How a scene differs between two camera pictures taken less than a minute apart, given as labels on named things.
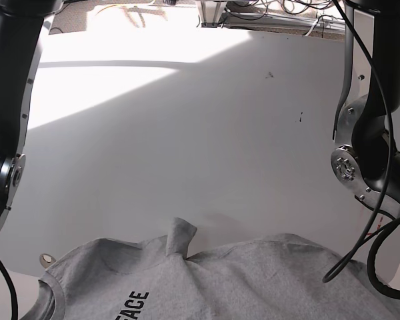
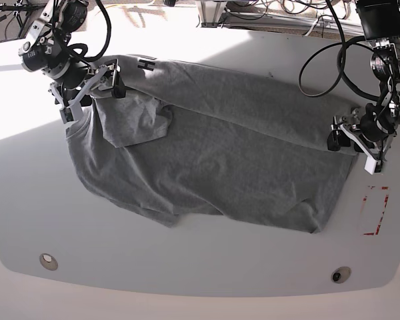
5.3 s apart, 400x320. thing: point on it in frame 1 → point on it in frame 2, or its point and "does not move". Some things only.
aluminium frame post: x=210 y=12 does not move
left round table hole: x=46 y=260 does not move
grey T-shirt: x=273 y=277 → x=188 y=141
